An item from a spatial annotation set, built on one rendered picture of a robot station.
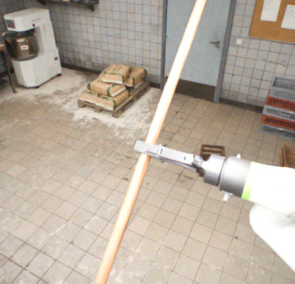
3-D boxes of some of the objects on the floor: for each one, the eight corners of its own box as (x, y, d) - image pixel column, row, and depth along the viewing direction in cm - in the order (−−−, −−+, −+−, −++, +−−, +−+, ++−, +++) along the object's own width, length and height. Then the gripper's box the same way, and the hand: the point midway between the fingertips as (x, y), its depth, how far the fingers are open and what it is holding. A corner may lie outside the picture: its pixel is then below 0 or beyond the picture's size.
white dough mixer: (31, 93, 527) (12, 20, 449) (10, 87, 549) (-12, 17, 470) (64, 75, 593) (52, 9, 515) (43, 70, 615) (29, 6, 536)
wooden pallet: (116, 118, 456) (116, 110, 447) (78, 107, 485) (76, 99, 477) (150, 89, 541) (150, 81, 533) (114, 81, 571) (114, 74, 562)
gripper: (215, 183, 61) (122, 153, 70) (220, 189, 76) (142, 164, 85) (225, 151, 62) (132, 125, 71) (228, 164, 77) (150, 141, 86)
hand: (149, 150), depth 77 cm, fingers closed on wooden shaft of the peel, 3 cm apart
